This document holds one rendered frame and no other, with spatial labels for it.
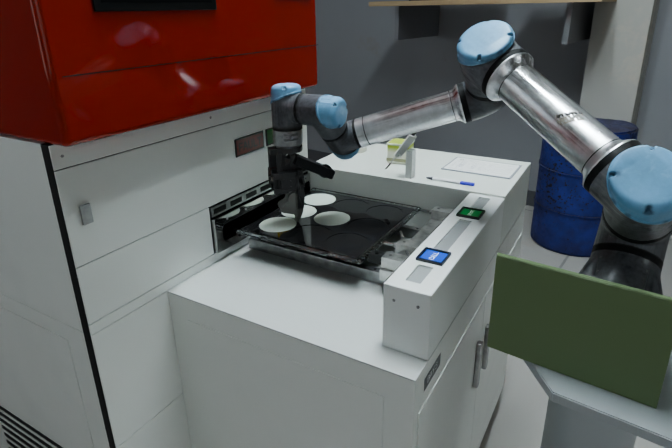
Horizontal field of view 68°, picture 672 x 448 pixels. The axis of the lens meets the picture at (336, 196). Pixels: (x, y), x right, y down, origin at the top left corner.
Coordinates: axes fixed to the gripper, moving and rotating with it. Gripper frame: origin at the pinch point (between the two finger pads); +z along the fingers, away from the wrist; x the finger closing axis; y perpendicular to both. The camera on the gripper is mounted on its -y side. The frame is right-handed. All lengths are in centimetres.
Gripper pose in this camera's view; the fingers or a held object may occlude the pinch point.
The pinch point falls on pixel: (299, 216)
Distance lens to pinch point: 136.2
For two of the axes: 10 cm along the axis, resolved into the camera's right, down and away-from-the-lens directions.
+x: 3.1, 3.3, -8.9
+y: -9.5, 1.2, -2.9
